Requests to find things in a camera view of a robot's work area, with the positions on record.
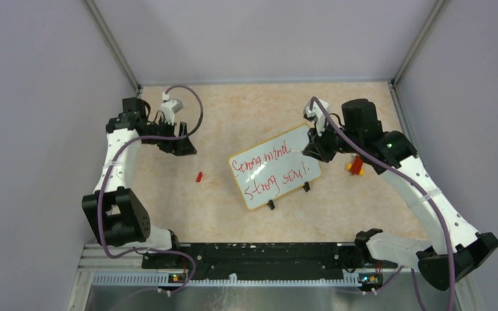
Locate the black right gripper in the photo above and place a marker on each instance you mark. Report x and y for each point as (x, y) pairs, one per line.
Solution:
(316, 146)

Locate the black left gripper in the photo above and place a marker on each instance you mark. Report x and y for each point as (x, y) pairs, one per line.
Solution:
(181, 146)

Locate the yellow framed whiteboard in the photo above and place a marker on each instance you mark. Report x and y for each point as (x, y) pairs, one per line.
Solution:
(267, 171)

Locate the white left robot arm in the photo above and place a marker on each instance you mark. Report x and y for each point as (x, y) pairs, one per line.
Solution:
(114, 212)

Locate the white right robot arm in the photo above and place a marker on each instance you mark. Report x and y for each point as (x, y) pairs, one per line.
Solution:
(453, 247)

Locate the red green toy brick car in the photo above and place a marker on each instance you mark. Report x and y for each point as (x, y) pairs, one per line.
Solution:
(355, 168)

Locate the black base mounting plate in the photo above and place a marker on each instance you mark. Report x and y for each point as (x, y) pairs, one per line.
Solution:
(276, 261)

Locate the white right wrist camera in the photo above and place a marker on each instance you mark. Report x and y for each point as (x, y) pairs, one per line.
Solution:
(312, 112)

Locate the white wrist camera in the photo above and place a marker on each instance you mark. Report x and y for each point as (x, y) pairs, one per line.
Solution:
(170, 107)
(312, 112)

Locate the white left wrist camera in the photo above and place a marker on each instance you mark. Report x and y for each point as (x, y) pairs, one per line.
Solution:
(170, 107)

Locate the white toothed cable duct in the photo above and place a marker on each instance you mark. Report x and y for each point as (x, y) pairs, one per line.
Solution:
(159, 279)

